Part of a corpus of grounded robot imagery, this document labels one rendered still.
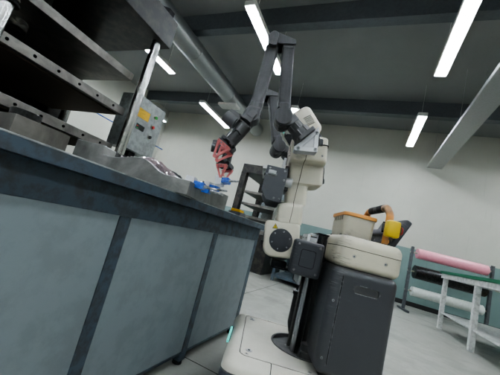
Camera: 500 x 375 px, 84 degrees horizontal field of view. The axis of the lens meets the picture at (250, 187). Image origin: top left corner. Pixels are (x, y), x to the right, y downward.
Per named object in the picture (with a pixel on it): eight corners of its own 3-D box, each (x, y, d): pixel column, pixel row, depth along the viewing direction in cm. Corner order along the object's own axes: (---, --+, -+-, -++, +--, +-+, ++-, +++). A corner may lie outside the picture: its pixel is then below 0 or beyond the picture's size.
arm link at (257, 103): (282, 31, 124) (280, 47, 135) (269, 29, 124) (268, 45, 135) (257, 120, 117) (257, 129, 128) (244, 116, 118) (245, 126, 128)
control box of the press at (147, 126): (109, 299, 200) (169, 113, 222) (69, 306, 173) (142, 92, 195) (88, 289, 209) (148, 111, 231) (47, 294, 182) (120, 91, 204)
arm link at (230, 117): (258, 112, 118) (258, 120, 127) (238, 96, 120) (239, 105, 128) (239, 132, 117) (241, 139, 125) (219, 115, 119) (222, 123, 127)
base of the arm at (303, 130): (315, 127, 115) (310, 138, 127) (303, 113, 116) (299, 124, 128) (300, 140, 114) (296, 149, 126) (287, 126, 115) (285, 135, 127)
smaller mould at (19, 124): (62, 158, 84) (71, 136, 85) (6, 138, 71) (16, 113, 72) (24, 149, 92) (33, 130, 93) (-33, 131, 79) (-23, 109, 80)
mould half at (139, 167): (203, 202, 129) (210, 180, 131) (186, 194, 104) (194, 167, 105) (106, 178, 135) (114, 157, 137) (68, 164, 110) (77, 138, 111)
